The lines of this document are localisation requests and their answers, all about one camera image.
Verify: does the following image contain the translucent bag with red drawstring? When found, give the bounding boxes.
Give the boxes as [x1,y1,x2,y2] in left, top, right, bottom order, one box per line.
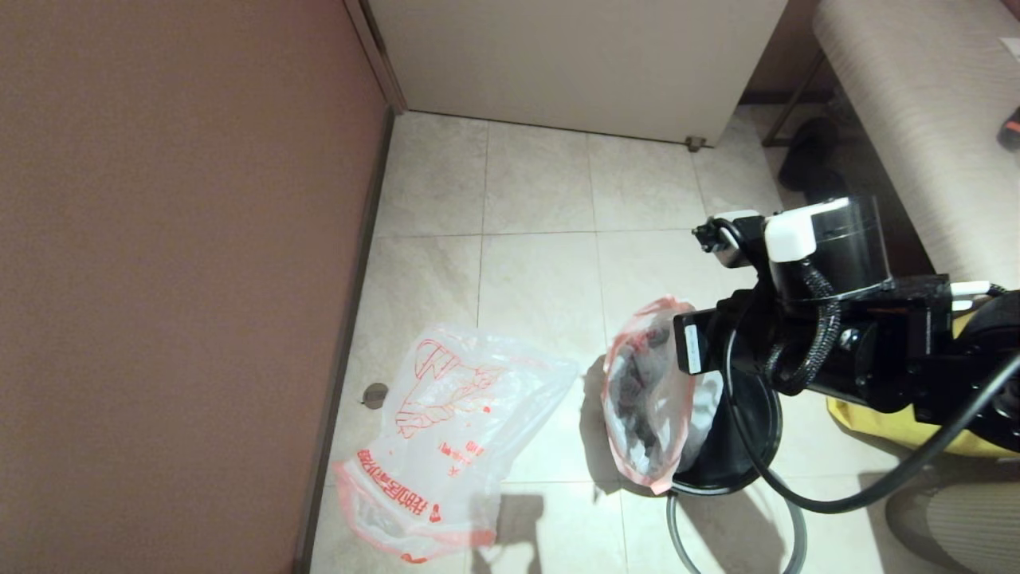
[602,297,722,495]

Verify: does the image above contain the grey bin retaining ring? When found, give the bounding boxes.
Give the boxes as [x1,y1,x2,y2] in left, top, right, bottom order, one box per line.
[666,470,807,574]

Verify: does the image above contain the white red-printed plastic bag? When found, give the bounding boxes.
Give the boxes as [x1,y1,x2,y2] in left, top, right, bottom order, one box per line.
[331,323,579,564]

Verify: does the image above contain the black round trash bin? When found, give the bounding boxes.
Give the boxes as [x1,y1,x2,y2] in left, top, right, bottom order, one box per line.
[669,371,784,497]

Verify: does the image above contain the yellow fabric bag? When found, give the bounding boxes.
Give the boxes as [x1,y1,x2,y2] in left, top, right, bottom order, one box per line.
[827,307,1020,459]

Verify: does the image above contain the thin metal table leg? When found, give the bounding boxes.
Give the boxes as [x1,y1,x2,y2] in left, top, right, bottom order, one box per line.
[763,49,826,148]

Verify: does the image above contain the ribbed cream vase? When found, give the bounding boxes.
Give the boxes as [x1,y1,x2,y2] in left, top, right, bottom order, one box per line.
[885,482,1020,574]

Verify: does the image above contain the white cabinet door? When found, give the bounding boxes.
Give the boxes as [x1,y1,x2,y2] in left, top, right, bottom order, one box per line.
[363,0,790,147]

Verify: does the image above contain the beige woodgrain table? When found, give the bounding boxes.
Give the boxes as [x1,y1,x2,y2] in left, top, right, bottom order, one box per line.
[813,0,1020,292]

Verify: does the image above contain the black corrugated cable sleeve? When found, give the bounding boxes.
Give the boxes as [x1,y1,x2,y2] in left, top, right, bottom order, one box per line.
[765,263,843,397]

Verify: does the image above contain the grey door frame strip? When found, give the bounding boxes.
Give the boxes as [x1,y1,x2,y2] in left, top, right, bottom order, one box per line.
[343,0,409,115]

